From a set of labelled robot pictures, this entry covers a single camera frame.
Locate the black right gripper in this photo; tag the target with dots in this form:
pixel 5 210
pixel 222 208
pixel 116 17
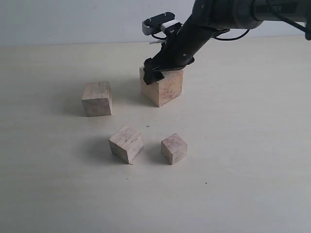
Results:
pixel 179 49

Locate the second largest wooden cube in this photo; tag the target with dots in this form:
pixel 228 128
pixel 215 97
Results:
pixel 97 99

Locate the third largest wooden cube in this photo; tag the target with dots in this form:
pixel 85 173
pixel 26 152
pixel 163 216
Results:
pixel 126 144

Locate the smallest wooden cube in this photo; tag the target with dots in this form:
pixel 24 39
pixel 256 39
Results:
pixel 174 148

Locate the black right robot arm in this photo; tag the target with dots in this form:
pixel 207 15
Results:
pixel 209 19

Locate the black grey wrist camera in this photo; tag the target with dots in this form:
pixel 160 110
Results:
pixel 164 22

